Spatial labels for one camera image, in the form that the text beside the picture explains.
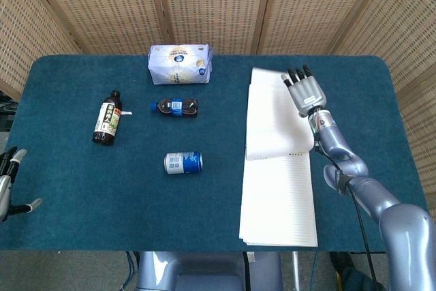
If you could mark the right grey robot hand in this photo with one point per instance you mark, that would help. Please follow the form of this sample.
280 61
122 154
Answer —
308 95

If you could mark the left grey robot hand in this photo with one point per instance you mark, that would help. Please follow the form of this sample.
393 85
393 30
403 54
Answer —
5 188

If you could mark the beige paper notebook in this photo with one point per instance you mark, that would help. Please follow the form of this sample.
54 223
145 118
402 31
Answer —
276 195

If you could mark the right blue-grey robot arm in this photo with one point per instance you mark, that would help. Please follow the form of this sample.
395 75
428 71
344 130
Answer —
374 195

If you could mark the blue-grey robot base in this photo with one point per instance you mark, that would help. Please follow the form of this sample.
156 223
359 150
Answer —
204 270

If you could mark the black background equipment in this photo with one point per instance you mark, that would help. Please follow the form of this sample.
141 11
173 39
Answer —
7 114

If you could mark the dark sauce bottle, illustrated label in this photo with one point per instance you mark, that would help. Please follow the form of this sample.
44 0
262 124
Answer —
107 120

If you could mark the teal table cloth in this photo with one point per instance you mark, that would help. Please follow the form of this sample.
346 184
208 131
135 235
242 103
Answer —
136 202

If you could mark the woven bamboo folding screen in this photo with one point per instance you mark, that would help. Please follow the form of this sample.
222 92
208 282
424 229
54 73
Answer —
211 4

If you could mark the cola bottle with blue cap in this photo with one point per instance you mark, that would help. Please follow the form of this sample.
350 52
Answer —
175 107

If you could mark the white tissue pack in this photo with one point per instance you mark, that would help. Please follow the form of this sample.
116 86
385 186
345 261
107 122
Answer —
177 66

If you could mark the blue and white drink can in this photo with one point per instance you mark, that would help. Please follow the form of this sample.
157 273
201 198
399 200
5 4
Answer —
184 162

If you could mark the small white paper tag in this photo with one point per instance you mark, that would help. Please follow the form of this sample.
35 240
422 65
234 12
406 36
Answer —
126 112

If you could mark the white metal table leg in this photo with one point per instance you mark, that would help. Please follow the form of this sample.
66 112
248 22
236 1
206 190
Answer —
296 267

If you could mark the dark bag on floor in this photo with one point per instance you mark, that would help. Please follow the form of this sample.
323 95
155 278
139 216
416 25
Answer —
351 275

